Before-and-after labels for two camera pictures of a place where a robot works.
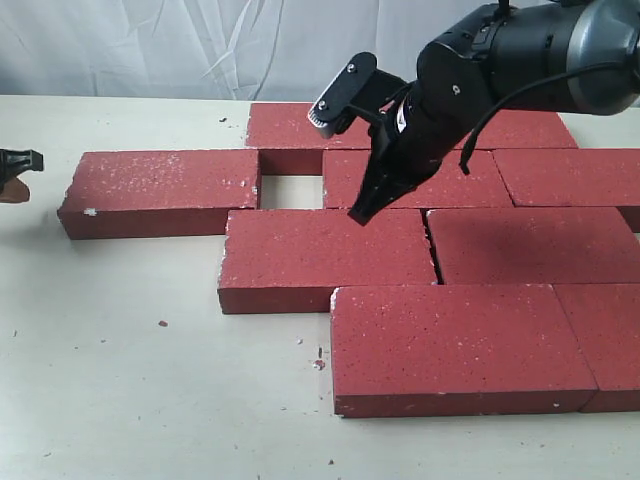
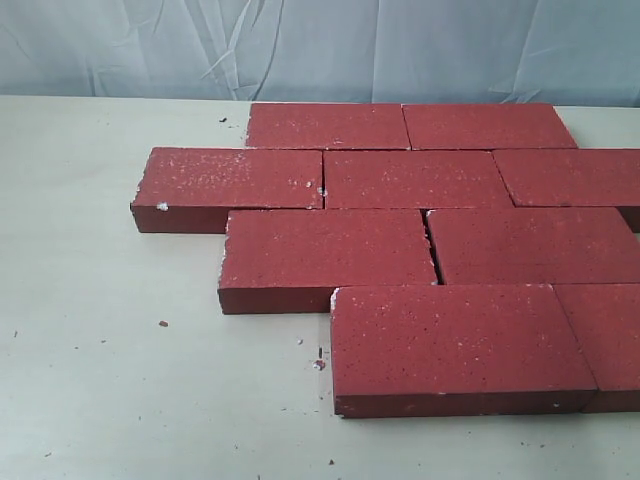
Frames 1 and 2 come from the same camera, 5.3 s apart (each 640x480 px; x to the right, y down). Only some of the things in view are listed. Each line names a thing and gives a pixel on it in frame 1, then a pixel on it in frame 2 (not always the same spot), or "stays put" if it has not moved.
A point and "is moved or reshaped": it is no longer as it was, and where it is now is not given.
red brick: [159, 193] is moved or reshaped
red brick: [289, 261] stays put
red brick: [534, 245] stays put
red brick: [346, 171] stays put
